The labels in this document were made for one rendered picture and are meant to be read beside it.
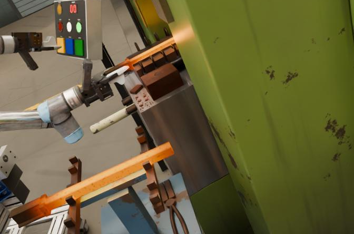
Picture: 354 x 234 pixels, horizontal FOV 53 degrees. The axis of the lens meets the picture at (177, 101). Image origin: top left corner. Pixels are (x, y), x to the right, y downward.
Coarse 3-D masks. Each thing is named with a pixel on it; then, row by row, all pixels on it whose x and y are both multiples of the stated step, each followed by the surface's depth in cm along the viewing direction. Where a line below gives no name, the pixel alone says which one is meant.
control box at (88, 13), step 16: (64, 0) 176; (80, 0) 164; (96, 0) 164; (64, 16) 178; (80, 16) 166; (96, 16) 166; (64, 32) 180; (80, 32) 168; (96, 32) 167; (96, 48) 168
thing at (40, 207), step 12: (168, 144) 91; (144, 156) 91; (156, 156) 90; (168, 156) 91; (120, 168) 91; (132, 168) 90; (84, 180) 92; (96, 180) 90; (108, 180) 90; (60, 192) 92; (72, 192) 90; (84, 192) 90; (24, 204) 91; (36, 204) 89; (48, 204) 90; (60, 204) 91; (12, 216) 89; (24, 216) 91; (36, 216) 92
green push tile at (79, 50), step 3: (75, 42) 171; (78, 42) 169; (81, 42) 167; (75, 45) 172; (78, 45) 169; (81, 45) 167; (75, 48) 172; (78, 48) 170; (81, 48) 168; (75, 51) 172; (78, 51) 170; (81, 51) 168; (75, 54) 173; (78, 54) 170; (81, 54) 169
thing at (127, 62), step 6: (168, 42) 135; (156, 48) 135; (144, 54) 134; (126, 60) 134; (132, 60) 134; (138, 60) 134; (114, 66) 134; (120, 66) 133; (132, 66) 133; (108, 72) 132
